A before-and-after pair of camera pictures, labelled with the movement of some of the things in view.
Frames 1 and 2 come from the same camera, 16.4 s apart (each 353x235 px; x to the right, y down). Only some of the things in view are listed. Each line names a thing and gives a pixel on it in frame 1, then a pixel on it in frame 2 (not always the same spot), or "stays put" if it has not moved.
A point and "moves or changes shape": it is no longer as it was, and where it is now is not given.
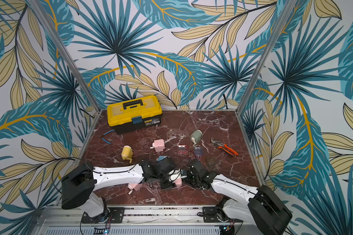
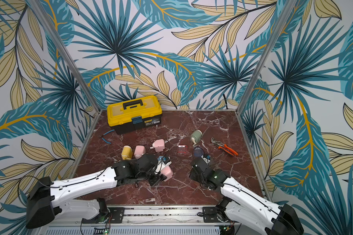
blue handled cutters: [107, 132] stays put
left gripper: [168, 185] to [158, 179]
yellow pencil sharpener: [127, 153] stays put
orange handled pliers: [222, 146] stays put
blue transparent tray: [198, 151] stays put
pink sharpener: [132, 186] moves or changes shape
